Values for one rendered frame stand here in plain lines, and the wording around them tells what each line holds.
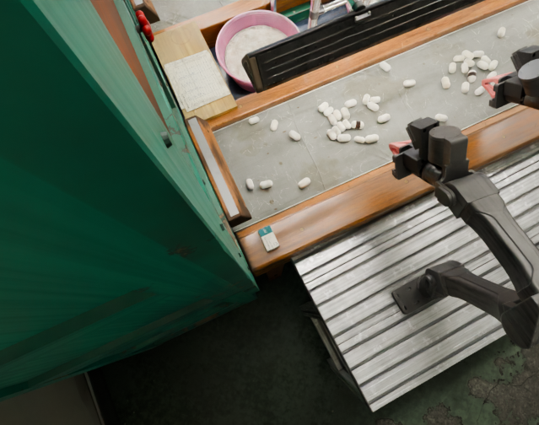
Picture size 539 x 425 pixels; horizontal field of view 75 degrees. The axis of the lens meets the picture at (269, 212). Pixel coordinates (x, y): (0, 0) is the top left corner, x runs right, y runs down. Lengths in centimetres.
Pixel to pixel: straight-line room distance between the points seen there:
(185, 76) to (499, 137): 91
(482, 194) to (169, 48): 92
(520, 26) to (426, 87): 39
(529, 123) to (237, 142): 83
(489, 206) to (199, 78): 81
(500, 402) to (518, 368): 17
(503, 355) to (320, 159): 130
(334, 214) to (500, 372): 124
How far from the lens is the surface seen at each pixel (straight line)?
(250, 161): 101
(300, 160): 101
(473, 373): 190
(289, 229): 92
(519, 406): 201
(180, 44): 120
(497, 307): 80
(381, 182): 100
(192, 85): 110
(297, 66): 75
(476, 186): 75
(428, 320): 108
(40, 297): 30
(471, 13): 140
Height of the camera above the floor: 166
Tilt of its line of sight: 75 degrees down
